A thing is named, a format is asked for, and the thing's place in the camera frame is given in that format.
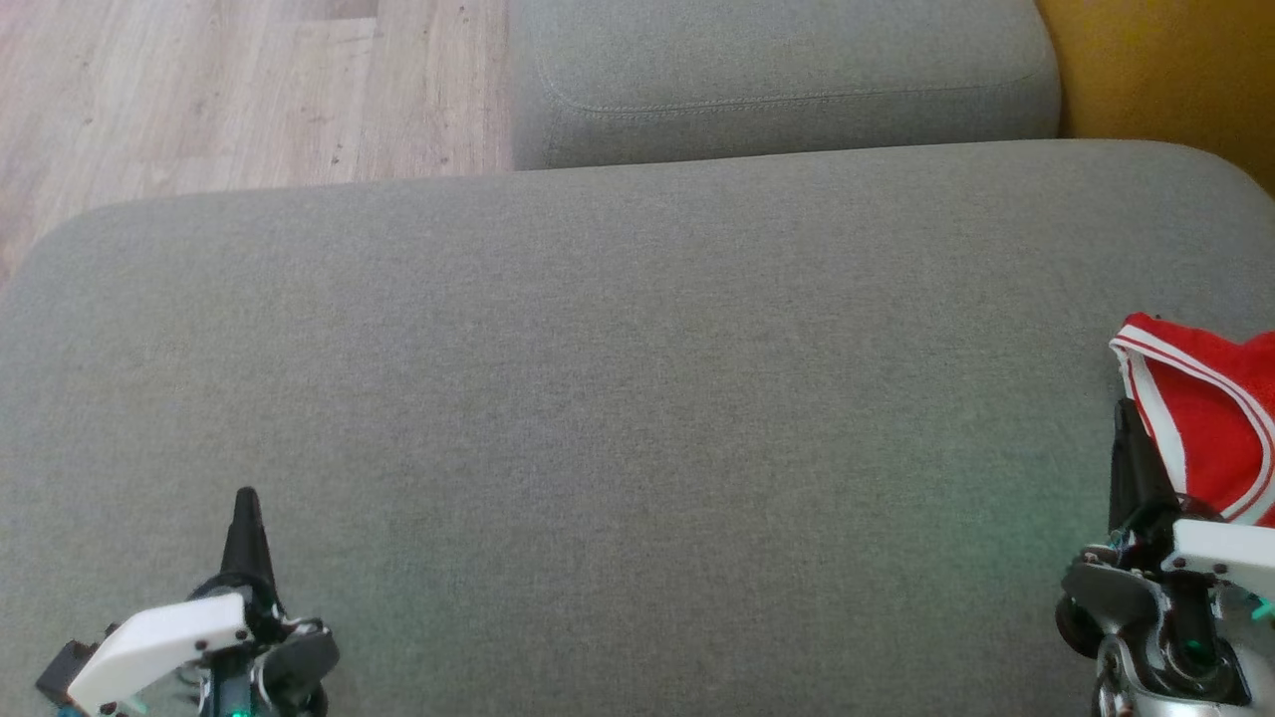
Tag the large grey sofa seat cushion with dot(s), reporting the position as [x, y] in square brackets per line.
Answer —
[637, 398]

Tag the medium grey sofa seat cushion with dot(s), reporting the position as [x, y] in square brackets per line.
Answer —
[777, 60]

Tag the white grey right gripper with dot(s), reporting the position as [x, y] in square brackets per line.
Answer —
[1165, 597]

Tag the yellow grey sofa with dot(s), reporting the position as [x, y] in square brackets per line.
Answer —
[1175, 70]

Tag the red white lettered jersey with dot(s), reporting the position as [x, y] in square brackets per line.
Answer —
[1215, 418]

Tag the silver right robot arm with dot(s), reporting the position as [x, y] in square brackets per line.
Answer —
[1126, 697]

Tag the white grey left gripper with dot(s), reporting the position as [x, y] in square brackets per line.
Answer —
[159, 642]

